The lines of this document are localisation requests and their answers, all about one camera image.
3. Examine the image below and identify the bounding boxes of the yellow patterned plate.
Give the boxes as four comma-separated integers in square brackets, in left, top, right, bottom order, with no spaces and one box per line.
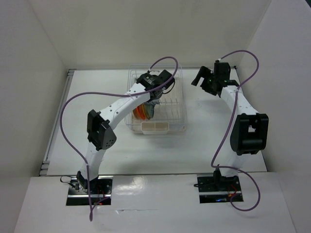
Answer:
[142,105,151,119]

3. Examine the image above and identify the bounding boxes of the beige cutlery holder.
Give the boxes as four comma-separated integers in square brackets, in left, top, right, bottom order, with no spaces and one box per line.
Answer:
[141,121,169,135]

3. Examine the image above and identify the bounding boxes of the orange plate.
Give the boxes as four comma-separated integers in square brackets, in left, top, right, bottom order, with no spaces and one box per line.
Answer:
[133,105,146,120]

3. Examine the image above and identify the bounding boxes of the blue patterned plate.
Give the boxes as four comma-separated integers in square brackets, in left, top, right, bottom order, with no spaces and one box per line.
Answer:
[144,102,160,119]

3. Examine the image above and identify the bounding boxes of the white wire dish rack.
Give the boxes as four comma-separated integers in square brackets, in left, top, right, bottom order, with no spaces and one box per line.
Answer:
[124,65,187,133]

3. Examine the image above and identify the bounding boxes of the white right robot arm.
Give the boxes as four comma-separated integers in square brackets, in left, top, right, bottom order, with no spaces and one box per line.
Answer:
[191,61,269,191]

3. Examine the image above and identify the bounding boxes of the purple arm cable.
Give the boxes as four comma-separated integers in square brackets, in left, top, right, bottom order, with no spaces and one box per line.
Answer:
[59,56,179,222]
[210,50,261,211]

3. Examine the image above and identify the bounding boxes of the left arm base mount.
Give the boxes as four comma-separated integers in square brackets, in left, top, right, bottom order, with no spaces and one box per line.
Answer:
[60,176,113,206]

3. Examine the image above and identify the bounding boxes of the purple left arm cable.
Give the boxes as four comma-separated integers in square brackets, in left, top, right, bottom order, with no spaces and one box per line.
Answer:
[59,56,179,222]

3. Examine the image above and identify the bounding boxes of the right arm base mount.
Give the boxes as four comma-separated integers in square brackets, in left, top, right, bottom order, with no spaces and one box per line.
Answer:
[193,172,243,203]

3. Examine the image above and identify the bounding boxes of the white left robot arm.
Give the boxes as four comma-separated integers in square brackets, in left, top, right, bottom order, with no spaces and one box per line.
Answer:
[77,70,175,194]

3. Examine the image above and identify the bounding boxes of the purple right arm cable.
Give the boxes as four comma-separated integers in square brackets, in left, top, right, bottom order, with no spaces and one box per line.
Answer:
[210,50,261,211]

